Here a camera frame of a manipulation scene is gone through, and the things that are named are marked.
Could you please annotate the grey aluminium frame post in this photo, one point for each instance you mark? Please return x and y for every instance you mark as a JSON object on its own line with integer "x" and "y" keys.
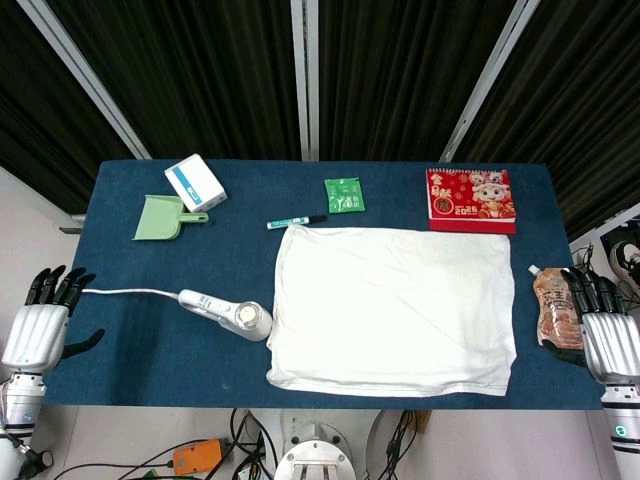
{"x": 305, "y": 80}
{"x": 85, "y": 75}
{"x": 487, "y": 85}

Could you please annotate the brown spout pouch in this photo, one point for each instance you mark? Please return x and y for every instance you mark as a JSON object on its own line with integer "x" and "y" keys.
{"x": 557, "y": 310}

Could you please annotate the blue felt table cover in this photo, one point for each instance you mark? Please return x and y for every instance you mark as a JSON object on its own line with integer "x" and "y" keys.
{"x": 150, "y": 360}

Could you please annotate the green marker pen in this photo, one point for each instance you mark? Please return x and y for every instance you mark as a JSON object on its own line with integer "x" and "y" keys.
{"x": 292, "y": 222}

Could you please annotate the white blue cardboard box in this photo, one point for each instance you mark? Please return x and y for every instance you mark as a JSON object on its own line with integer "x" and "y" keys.
{"x": 197, "y": 182}

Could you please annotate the red desk calendar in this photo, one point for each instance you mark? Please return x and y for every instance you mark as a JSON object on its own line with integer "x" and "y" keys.
{"x": 470, "y": 200}

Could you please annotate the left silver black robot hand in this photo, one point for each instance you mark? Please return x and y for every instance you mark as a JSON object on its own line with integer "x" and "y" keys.
{"x": 37, "y": 332}

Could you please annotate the white cloth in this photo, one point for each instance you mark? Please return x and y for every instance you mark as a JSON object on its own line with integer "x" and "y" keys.
{"x": 390, "y": 310}

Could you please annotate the orange floor device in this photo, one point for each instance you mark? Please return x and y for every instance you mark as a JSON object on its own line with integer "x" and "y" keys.
{"x": 197, "y": 457}

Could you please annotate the black white sneaker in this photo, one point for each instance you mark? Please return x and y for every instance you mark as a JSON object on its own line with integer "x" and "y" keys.
{"x": 622, "y": 255}

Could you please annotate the black pleated curtain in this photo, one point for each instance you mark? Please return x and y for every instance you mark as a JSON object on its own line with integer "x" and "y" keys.
{"x": 200, "y": 75}

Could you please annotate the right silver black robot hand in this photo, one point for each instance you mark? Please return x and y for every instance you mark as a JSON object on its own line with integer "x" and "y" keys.
{"x": 610, "y": 345}

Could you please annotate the light green plastic dustpan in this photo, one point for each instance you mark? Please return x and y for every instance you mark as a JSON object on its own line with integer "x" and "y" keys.
{"x": 160, "y": 220}

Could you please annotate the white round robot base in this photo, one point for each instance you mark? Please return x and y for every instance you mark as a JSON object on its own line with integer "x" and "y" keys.
{"x": 315, "y": 455}

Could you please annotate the white handheld steamer with cord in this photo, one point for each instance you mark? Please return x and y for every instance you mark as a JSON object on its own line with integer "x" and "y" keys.
{"x": 235, "y": 317}

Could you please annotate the green sachet packet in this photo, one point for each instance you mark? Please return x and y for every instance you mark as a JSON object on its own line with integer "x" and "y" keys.
{"x": 345, "y": 196}

